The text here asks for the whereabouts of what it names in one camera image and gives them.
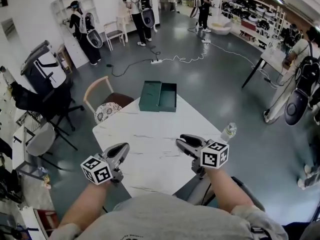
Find round patterned cushion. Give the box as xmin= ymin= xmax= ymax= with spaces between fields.
xmin=94 ymin=102 xmax=123 ymax=125

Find person's left forearm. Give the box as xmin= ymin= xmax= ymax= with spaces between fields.
xmin=58 ymin=181 xmax=112 ymax=229

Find grey shoulder strap with buckle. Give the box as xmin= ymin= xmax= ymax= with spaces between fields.
xmin=249 ymin=226 xmax=273 ymax=240

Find white oval basin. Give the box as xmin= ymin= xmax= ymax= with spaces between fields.
xmin=208 ymin=17 xmax=234 ymax=36

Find black floor cable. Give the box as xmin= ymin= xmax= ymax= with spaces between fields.
xmin=106 ymin=45 xmax=162 ymax=78

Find beige shell chair black legs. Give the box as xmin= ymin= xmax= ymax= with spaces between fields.
xmin=173 ymin=175 xmax=266 ymax=213

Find glass side table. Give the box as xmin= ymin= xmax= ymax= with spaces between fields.
xmin=14 ymin=163 xmax=55 ymax=210

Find long white cable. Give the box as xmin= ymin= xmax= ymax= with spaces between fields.
xmin=208 ymin=41 xmax=278 ymax=89

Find small wooden side cabinet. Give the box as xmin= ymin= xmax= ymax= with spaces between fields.
xmin=56 ymin=43 xmax=74 ymax=75

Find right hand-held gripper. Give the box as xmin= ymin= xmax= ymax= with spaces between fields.
xmin=175 ymin=133 xmax=230 ymax=178

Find black pod backpack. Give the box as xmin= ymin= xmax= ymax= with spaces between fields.
xmin=284 ymin=55 xmax=320 ymax=127

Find dark green box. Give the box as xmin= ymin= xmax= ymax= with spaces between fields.
xmin=138 ymin=80 xmax=178 ymax=113

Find coiled white cable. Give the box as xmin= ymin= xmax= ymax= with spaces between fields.
xmin=161 ymin=42 xmax=210 ymax=64

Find grey shell chair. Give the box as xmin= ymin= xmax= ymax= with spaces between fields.
xmin=26 ymin=126 xmax=78 ymax=171

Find white shelving rack with equipment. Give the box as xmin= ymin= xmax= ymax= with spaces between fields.
xmin=221 ymin=0 xmax=287 ymax=52

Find white chair with brown seat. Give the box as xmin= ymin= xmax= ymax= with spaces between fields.
xmin=103 ymin=20 xmax=126 ymax=52

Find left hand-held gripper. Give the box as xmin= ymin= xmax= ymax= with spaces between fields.
xmin=80 ymin=142 xmax=131 ymax=186

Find black office chair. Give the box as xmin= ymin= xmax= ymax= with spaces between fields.
xmin=11 ymin=71 xmax=86 ymax=151

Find white side desk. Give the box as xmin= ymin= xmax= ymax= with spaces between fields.
xmin=12 ymin=126 xmax=33 ymax=170

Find white table with black legs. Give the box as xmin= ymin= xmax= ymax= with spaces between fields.
xmin=241 ymin=47 xmax=291 ymax=89

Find clear plastic water bottle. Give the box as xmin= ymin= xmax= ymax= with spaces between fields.
xmin=219 ymin=122 xmax=238 ymax=144

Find row of black white devices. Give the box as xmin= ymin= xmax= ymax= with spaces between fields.
xmin=222 ymin=0 xmax=277 ymax=31

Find person's grey shirt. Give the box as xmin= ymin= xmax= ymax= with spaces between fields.
xmin=48 ymin=192 xmax=290 ymax=240

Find white vanity with mirror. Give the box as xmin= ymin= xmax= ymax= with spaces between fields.
xmin=116 ymin=0 xmax=159 ymax=44

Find white pod backpack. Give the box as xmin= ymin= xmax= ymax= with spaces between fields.
xmin=83 ymin=12 xmax=104 ymax=49
xmin=189 ymin=0 xmax=202 ymax=19
xmin=138 ymin=0 xmax=156 ymax=30

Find wooden chair with brown seat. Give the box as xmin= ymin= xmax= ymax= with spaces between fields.
xmin=83 ymin=75 xmax=135 ymax=114

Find red-brown stool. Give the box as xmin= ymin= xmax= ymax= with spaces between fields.
xmin=33 ymin=208 xmax=61 ymax=237

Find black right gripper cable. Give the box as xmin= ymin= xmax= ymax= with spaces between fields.
xmin=201 ymin=181 xmax=213 ymax=206

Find white shelf cabinet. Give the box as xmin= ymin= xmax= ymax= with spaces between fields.
xmin=50 ymin=0 xmax=101 ymax=69

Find person's right forearm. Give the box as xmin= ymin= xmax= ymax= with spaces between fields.
xmin=204 ymin=167 xmax=255 ymax=214

